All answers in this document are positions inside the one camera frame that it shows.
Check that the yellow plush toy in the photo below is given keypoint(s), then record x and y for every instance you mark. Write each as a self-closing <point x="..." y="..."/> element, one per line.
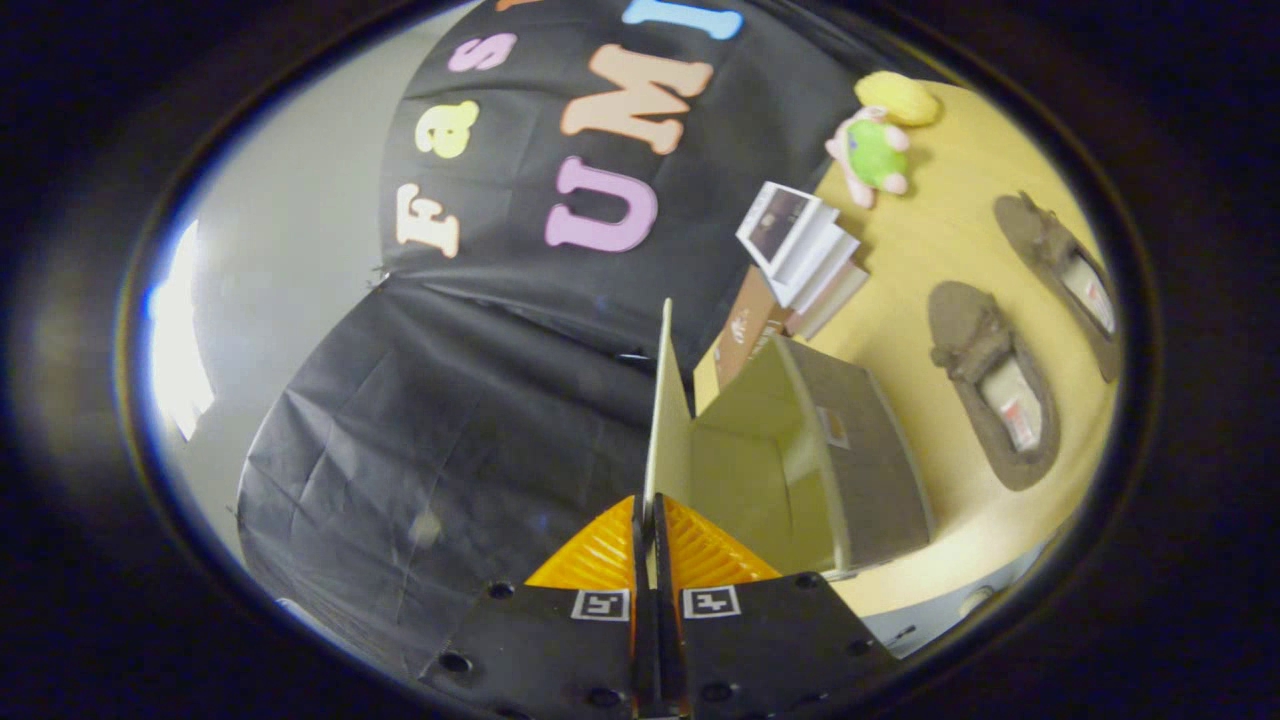
<point x="900" y="97"/>

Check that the brown fuzzy shoe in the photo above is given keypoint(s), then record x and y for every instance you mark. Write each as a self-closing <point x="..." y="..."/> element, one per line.
<point x="1030" y="235"/>
<point x="960" y="330"/>

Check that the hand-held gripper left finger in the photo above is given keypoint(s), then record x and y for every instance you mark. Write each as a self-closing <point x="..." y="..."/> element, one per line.
<point x="540" y="650"/>

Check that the white book with portrait cover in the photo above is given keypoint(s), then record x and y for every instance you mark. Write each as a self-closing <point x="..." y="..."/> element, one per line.
<point x="775" y="220"/>

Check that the grey fabric storage box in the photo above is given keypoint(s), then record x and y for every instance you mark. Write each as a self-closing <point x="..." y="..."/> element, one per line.
<point x="880" y="470"/>

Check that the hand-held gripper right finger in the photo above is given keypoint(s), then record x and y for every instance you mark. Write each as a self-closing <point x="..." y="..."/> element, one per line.
<point x="770" y="650"/>

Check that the brown cardboard box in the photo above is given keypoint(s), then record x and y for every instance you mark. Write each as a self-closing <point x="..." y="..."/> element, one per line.
<point x="745" y="330"/>

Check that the green and pink plush toy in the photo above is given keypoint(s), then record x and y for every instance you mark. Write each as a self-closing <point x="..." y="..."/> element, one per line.
<point x="875" y="155"/>

